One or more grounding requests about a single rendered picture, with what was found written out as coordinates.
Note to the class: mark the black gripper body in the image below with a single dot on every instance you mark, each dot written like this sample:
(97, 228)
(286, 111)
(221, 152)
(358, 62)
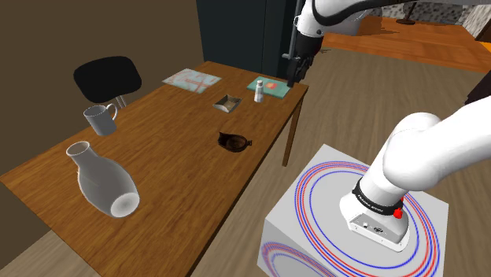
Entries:
(305, 48)

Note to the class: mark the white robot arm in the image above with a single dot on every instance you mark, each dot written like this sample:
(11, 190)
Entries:
(429, 153)

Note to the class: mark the teal book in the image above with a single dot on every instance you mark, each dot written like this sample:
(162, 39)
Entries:
(274, 89)

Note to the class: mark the white shaker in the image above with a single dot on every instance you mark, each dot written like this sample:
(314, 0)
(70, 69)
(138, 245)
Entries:
(259, 92)

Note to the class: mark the dark tall cabinet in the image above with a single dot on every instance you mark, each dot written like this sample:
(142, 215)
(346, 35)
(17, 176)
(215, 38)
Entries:
(238, 34)

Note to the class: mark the grey square dish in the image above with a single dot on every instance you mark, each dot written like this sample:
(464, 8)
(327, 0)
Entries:
(228, 103)

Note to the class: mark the pale patterned paper sheet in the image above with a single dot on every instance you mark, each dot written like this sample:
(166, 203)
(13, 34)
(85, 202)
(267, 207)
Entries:
(191, 80)

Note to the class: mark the dark brown bowl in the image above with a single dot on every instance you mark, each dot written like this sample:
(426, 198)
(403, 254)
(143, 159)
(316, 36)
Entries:
(233, 142)

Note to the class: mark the white ringed robot stand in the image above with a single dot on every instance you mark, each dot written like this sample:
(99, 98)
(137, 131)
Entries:
(307, 230)

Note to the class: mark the brown wooden table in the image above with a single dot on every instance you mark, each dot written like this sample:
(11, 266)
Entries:
(172, 180)

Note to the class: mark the black chair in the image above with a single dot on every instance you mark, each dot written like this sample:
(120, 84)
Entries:
(107, 78)

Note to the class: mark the grey mug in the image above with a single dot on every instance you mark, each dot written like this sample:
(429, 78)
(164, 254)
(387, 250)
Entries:
(99, 119)

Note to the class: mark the grey vase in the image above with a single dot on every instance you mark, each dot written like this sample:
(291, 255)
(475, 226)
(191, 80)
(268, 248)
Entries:
(103, 184)

